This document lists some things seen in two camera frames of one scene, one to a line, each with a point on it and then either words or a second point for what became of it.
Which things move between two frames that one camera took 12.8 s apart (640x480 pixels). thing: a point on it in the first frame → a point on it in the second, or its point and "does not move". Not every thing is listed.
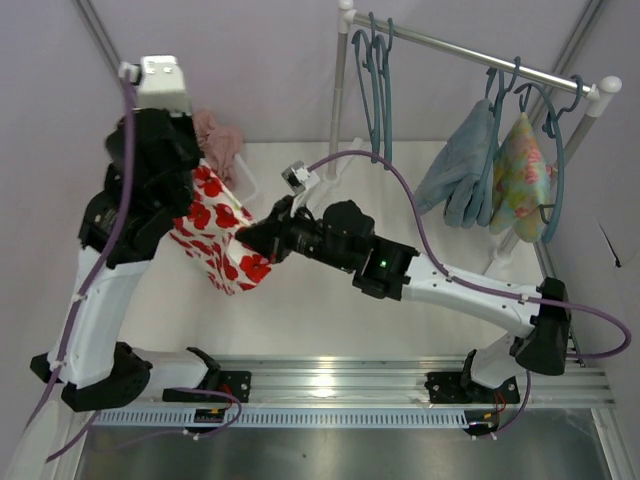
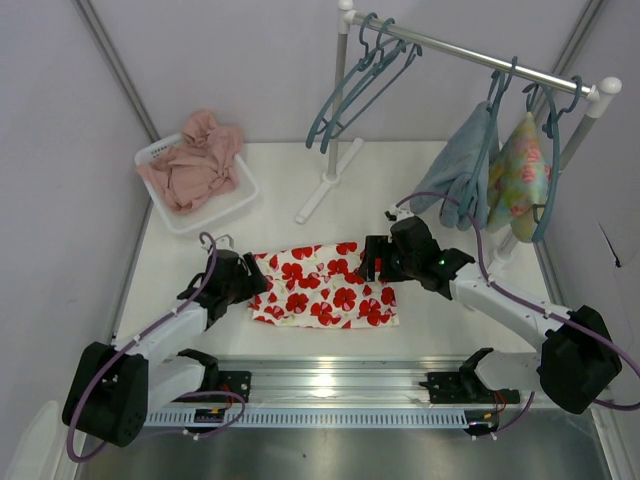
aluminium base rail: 391,379 does not move
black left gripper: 176,201 → 252,273
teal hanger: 374,129 → 363,65
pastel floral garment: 521,183 does not move
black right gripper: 279,235 → 376,257
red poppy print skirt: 209,232 → 320,286
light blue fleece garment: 463,172 does not move
